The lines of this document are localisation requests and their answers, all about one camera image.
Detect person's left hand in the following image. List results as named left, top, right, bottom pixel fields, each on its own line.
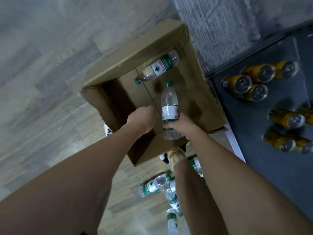
left=126, top=105, right=155, bottom=135

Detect person's right hand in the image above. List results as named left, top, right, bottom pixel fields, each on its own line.
left=163, top=112, right=203, bottom=141

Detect water bottles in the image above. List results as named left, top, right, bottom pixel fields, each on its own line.
left=138, top=156, right=205, bottom=235

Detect brown cardboard box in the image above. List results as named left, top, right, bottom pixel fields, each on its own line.
left=81, top=19, right=228, bottom=167

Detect dark grey metal shelf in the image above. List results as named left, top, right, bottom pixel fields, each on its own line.
left=205, top=24, right=313, bottom=221

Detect person's right forearm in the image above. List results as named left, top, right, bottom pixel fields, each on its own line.
left=190, top=129, right=313, bottom=235

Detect person's left forearm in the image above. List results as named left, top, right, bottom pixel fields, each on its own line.
left=0, top=124, right=147, bottom=235

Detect person's yellow patterned right sock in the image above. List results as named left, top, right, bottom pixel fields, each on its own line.
left=167, top=150, right=187, bottom=170

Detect person's white right shoe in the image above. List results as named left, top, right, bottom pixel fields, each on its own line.
left=159, top=145, right=187, bottom=164

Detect person's right leg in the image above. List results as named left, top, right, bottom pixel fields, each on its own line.
left=172, top=159, right=229, bottom=235

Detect group of small gold cans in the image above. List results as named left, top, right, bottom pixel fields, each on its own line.
left=221, top=60, right=313, bottom=154

